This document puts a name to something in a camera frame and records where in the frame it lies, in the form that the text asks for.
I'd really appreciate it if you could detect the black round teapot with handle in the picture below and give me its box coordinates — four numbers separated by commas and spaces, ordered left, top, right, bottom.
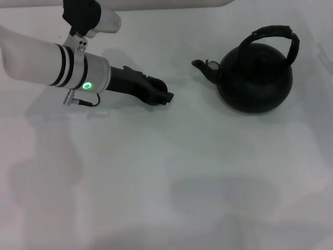
191, 24, 300, 114

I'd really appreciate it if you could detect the black cable with metal plug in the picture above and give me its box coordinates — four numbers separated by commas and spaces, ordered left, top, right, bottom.
63, 90, 101, 107

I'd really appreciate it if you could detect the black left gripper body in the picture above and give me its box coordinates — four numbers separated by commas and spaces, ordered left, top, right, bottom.
109, 65, 153, 104

